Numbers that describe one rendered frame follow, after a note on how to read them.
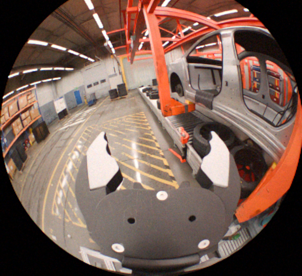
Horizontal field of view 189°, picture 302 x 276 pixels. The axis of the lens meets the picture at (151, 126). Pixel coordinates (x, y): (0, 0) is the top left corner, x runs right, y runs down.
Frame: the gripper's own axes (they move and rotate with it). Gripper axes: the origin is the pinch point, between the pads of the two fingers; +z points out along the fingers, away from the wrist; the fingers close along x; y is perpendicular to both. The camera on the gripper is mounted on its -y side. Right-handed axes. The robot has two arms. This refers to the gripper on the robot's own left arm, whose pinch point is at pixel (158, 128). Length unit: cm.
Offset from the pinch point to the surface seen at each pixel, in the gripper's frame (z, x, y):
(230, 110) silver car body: 79, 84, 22
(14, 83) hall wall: 157, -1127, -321
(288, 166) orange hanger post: -15, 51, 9
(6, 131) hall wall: -56, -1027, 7
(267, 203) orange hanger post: -22, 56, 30
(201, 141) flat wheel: 83, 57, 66
